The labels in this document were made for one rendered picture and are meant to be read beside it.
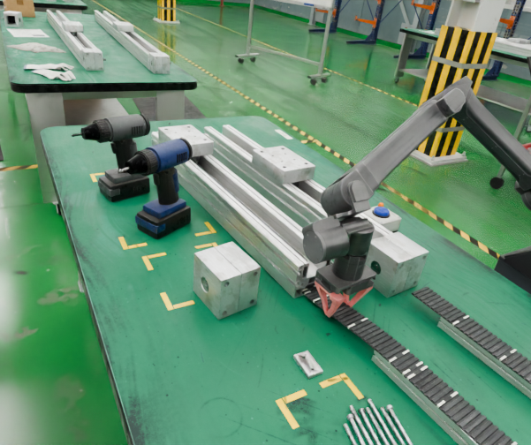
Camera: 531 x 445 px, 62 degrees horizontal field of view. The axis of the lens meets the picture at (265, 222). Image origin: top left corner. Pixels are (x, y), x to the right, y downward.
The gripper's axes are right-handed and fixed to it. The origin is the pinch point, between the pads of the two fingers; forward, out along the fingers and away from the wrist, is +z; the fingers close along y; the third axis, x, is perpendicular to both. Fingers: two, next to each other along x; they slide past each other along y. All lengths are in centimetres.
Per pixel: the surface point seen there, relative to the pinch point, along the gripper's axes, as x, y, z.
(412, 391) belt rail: 20.6, 1.6, 1.2
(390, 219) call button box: -16.6, -32.6, -4.0
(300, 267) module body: -8.3, 4.1, -5.8
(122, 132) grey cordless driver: -63, 21, -17
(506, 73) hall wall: -401, -806, 69
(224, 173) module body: -52, -3, -7
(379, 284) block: -1.9, -14.1, 0.4
